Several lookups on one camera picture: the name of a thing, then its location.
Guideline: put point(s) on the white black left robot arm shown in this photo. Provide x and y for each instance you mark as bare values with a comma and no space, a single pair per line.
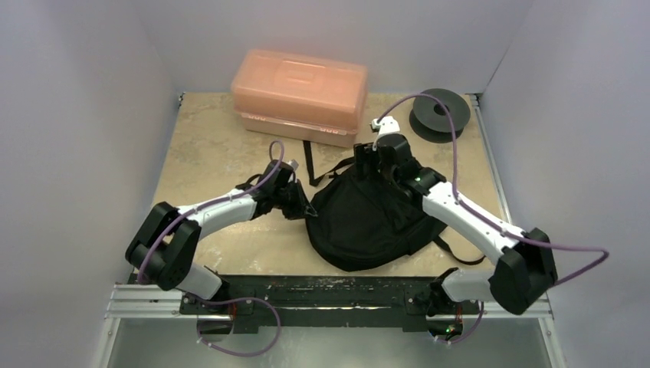
164,246

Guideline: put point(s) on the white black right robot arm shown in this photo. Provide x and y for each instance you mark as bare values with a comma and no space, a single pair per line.
524,266

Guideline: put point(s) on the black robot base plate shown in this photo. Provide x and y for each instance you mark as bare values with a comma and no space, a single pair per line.
292,301

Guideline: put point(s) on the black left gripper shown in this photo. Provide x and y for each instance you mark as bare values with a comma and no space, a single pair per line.
302,208

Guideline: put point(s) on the black fabric student bag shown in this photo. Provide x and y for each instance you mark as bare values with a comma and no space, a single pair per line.
359,225

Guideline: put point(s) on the dark grey filament spool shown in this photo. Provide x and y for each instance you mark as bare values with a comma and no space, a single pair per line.
428,120

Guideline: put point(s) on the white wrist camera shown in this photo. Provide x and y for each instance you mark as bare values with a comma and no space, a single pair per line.
293,163
382,127

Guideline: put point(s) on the aluminium front frame rail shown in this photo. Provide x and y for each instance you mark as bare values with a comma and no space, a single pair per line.
137,301

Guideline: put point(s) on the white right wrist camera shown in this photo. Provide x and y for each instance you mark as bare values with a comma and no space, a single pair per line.
382,127

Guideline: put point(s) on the translucent orange plastic storage box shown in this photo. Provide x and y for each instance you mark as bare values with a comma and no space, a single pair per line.
300,97

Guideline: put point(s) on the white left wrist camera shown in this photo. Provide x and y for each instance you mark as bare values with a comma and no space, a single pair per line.
293,163

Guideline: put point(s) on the aluminium table edge rail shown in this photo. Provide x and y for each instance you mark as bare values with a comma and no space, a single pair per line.
504,207

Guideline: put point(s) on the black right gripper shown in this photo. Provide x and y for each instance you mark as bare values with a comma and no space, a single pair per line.
362,162

